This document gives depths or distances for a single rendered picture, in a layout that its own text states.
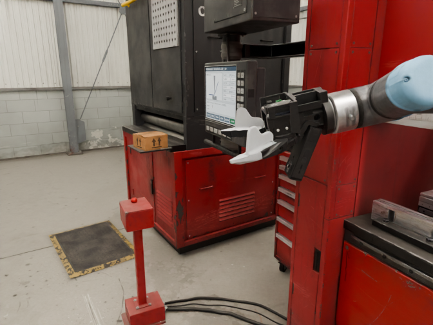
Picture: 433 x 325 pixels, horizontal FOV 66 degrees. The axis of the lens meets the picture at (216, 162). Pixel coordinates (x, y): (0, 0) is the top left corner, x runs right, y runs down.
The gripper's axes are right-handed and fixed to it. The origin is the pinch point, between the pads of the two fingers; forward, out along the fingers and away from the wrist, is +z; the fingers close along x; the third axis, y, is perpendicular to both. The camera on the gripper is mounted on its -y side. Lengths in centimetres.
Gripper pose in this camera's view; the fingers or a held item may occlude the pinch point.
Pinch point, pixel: (224, 149)
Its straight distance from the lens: 62.9
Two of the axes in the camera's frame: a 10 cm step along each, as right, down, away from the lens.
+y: -2.1, -8.8, -4.3
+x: 0.8, 4.2, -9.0
